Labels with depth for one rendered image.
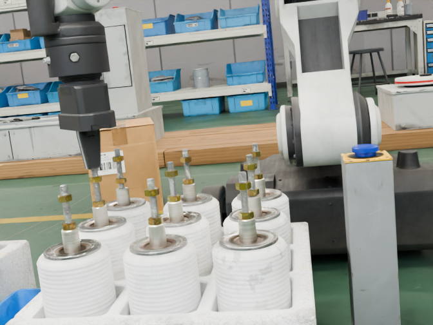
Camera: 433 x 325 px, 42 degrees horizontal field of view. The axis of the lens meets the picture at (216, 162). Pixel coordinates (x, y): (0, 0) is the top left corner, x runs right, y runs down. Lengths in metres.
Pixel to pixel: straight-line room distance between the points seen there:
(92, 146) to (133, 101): 2.10
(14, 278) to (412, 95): 2.13
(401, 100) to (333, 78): 1.69
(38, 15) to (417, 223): 0.85
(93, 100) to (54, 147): 2.24
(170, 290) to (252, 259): 0.11
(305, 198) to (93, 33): 0.61
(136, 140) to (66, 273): 1.22
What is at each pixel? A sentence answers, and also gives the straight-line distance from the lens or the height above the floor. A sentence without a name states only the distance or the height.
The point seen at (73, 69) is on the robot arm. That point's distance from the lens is 0.83.
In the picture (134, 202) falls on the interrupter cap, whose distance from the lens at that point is 1.01.
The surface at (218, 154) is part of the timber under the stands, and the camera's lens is 2.76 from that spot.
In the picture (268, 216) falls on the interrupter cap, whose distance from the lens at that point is 0.82.
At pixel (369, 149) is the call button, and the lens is 0.89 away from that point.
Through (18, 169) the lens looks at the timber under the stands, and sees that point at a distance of 3.09.
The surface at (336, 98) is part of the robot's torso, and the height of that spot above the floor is 0.39.
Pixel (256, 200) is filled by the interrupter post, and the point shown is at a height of 0.28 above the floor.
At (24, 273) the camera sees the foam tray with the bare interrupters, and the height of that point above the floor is 0.12.
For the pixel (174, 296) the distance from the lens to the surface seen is 0.73.
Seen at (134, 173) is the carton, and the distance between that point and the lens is 1.95.
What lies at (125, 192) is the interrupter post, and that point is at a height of 0.27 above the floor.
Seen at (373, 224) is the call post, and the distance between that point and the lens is 0.90.
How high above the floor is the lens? 0.48
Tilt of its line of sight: 10 degrees down
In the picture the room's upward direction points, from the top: 6 degrees counter-clockwise
